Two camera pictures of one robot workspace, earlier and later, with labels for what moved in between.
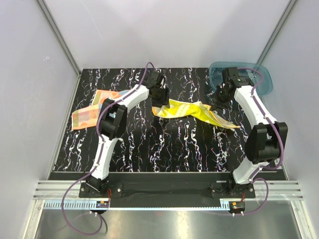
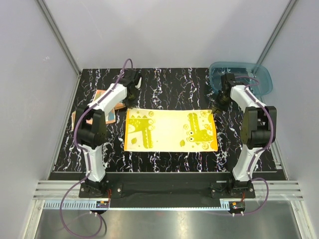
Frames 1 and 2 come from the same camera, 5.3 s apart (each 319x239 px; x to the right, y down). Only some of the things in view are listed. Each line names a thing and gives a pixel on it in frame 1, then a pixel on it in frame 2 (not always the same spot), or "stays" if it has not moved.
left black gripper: [165, 100] → [132, 104]
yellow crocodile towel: [175, 108] → [170, 130]
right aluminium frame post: [276, 30] stays
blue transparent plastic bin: [216, 71] stays
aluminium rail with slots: [53, 193] stays
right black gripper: [216, 104] stays
